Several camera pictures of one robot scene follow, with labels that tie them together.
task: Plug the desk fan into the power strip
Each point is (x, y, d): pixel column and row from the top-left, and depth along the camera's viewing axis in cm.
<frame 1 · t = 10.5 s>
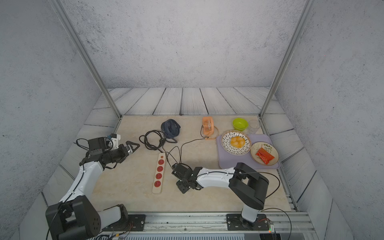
left hand: (135, 148, 83), fingers open
right hand: (182, 184, 85), fingers open
orange desk fan: (208, 127, 104), point 10 cm above the table
white red power strip: (159, 175, 88), point 3 cm above the table
patterned ceramic plate: (229, 149, 101), point 2 cm above the table
knotted bread roll: (237, 141, 102), point 5 cm above the table
green plastic bowl: (240, 124, 116), point 2 cm above the table
clear glass cup: (253, 126, 108), point 7 cm above the table
lavender tray: (226, 161, 98), on the table
small beige floral plate: (269, 147, 101), point 3 cm above the table
red snack packet: (265, 156, 96), point 3 cm above the table

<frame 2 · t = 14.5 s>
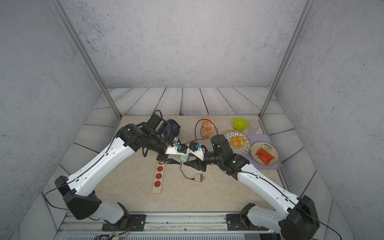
left hand: (182, 154, 67), fingers open
right hand: (187, 158, 69), fingers open
pink usb power adapter: (198, 177, 88), point 2 cm above the table
the other named things where they were.

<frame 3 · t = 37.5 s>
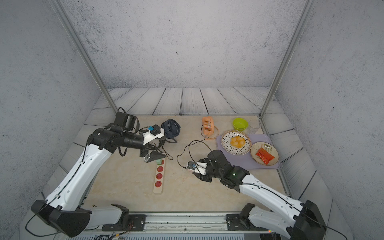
left hand: (164, 145, 67), fingers open
right hand: (196, 166, 75), fingers open
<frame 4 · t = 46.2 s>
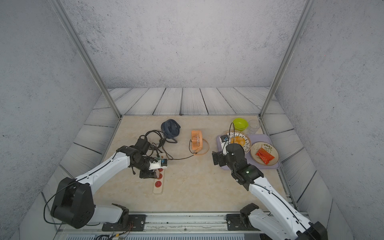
left hand: (156, 170, 84), fingers open
right hand: (222, 149, 79), fingers open
orange desk fan: (199, 145, 93), point 11 cm above the table
